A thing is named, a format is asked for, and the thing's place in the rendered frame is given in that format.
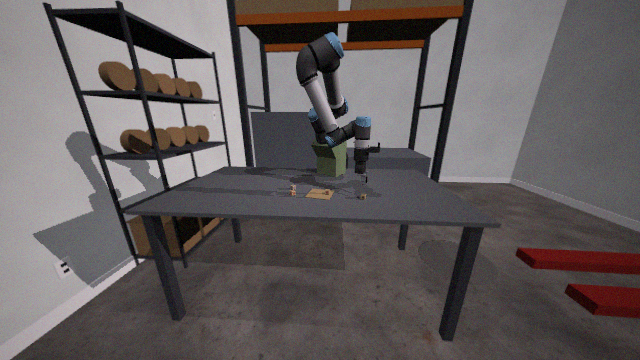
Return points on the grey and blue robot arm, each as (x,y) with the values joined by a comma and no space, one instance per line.
(326,52)

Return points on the tan flat mat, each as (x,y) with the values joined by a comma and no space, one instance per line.
(319,194)

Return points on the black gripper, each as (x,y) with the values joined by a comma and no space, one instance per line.
(361,155)

